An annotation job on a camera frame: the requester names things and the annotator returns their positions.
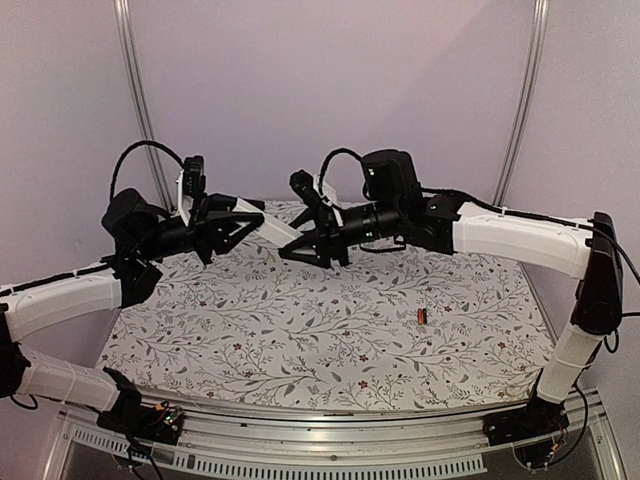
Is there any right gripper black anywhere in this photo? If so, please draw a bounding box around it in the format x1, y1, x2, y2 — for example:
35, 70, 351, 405
278, 199, 403, 268

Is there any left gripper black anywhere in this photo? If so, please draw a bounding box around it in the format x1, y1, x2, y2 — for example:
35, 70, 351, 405
137, 192, 265, 264

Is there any white remote control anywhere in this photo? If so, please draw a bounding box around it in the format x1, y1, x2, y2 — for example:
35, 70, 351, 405
232, 198, 303, 248

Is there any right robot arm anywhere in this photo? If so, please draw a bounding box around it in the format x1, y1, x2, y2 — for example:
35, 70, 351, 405
279, 149, 623, 436

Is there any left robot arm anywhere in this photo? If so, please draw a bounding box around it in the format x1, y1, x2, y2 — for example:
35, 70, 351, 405
1, 188, 265, 434

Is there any floral patterned table mat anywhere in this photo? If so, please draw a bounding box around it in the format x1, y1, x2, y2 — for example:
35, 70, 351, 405
95, 199, 557, 413

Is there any red black battery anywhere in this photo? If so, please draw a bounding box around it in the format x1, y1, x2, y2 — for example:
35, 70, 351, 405
417, 308, 428, 325

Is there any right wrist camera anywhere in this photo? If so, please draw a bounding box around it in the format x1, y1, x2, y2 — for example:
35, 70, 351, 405
289, 170, 343, 214

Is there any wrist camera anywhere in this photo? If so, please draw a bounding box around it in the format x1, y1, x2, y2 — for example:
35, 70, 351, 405
289, 170, 343, 214
177, 155, 206, 227

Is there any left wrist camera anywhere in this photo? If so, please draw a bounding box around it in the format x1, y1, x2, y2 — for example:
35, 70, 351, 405
177, 155, 206, 227

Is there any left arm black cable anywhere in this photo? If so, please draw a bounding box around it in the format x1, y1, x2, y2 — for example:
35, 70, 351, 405
110, 140, 186, 201

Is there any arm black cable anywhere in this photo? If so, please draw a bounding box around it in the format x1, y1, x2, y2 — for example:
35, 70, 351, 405
110, 140, 186, 201
319, 147, 640, 281

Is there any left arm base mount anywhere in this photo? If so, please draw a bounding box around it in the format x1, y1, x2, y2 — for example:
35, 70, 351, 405
97, 368, 184, 445

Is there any left aluminium frame post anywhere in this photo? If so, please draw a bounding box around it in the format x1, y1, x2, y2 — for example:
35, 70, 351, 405
113, 0, 175, 211

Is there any aluminium frame post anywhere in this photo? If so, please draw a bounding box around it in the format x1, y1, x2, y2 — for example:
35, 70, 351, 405
492, 0, 550, 206
113, 0, 175, 211

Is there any right aluminium frame post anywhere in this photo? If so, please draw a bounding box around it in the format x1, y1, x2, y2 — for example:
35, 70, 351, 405
492, 0, 550, 206

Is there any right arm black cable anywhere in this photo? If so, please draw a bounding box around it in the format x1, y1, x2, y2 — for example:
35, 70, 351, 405
319, 147, 640, 281

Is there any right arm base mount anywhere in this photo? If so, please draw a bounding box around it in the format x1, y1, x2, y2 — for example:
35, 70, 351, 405
482, 398, 569, 446

